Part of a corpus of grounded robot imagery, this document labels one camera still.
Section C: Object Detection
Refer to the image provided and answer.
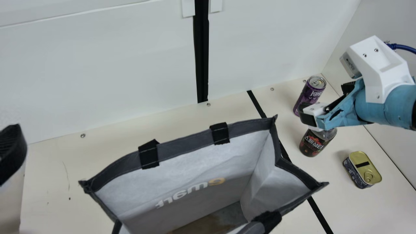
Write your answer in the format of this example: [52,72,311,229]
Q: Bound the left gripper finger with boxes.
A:
[0,123,28,187]

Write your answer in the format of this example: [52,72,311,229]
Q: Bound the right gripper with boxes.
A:
[298,77,416,131]

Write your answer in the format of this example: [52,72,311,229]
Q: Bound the dark coffee bottle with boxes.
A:
[299,127,338,158]

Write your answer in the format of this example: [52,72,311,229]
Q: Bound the rectangular tin with gold lid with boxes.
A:
[343,151,382,189]

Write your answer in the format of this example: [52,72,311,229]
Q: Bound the dark grey bag with straps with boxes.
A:
[78,114,329,234]

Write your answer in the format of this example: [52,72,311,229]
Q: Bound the purple can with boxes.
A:
[293,76,327,117]

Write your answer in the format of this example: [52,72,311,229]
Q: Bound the black strip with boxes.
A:
[246,90,334,234]

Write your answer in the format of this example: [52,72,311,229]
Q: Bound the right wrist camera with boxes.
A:
[340,35,415,104]

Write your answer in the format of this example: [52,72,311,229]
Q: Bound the blue cable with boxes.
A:
[384,40,416,55]

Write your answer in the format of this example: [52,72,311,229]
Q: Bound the black post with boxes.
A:
[193,0,209,103]

